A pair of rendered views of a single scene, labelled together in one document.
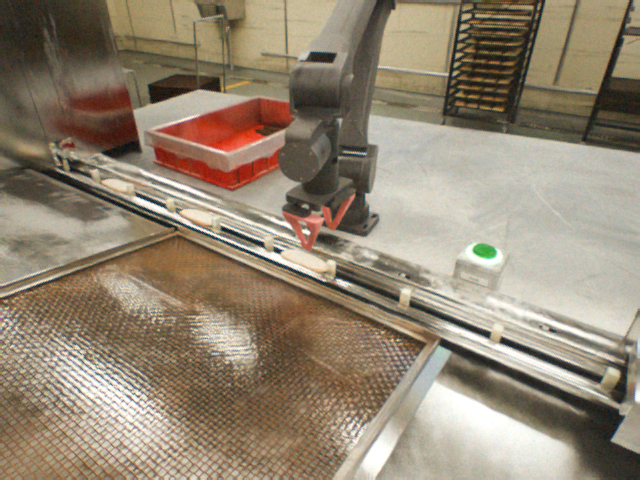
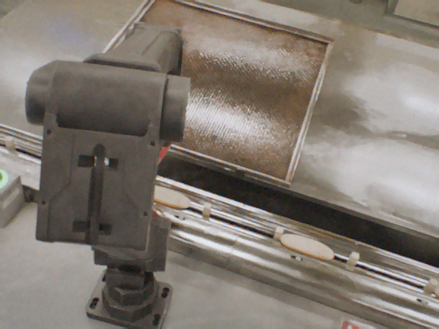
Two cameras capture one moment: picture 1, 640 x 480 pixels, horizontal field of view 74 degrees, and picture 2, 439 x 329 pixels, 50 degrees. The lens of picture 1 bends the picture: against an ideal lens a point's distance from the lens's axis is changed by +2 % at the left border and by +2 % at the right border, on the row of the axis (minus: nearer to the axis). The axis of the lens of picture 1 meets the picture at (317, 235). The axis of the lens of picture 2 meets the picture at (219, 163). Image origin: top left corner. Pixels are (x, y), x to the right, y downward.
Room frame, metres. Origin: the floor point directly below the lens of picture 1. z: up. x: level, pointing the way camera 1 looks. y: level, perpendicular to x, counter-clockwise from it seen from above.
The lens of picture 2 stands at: (1.23, -0.13, 1.51)
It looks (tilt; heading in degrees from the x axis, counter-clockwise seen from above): 42 degrees down; 157
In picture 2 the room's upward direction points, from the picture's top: 11 degrees clockwise
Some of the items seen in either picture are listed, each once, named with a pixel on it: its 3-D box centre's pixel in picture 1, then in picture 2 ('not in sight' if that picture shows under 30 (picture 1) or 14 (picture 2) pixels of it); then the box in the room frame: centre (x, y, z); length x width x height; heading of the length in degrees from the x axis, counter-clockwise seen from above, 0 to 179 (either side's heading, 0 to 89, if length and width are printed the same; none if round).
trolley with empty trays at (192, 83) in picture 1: (185, 70); not in sight; (4.29, 1.26, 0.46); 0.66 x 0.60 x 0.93; 73
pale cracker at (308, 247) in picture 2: (198, 215); (307, 245); (0.79, 0.25, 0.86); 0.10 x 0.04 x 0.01; 56
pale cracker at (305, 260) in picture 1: (304, 259); (165, 195); (0.63, 0.03, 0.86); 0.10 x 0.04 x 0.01; 56
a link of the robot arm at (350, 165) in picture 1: (350, 178); (129, 247); (0.80, -0.07, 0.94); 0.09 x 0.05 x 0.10; 163
